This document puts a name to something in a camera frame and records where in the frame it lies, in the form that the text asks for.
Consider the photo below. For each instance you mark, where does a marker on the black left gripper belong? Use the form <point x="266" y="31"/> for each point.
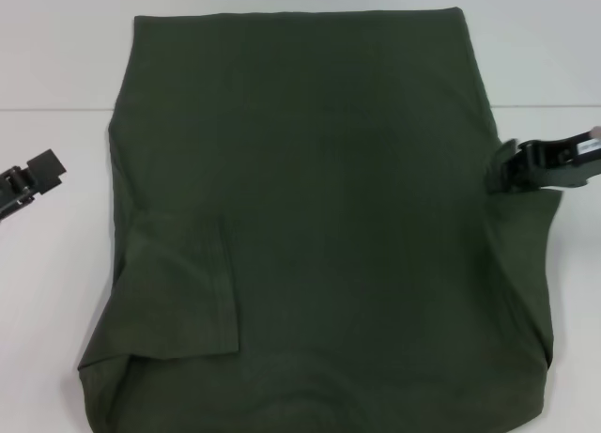
<point x="7" y="203"/>

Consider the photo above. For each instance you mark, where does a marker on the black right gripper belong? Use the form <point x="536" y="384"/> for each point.
<point x="582" y="163"/>

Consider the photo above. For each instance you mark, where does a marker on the dark green t-shirt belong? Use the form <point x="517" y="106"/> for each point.
<point x="305" y="207"/>

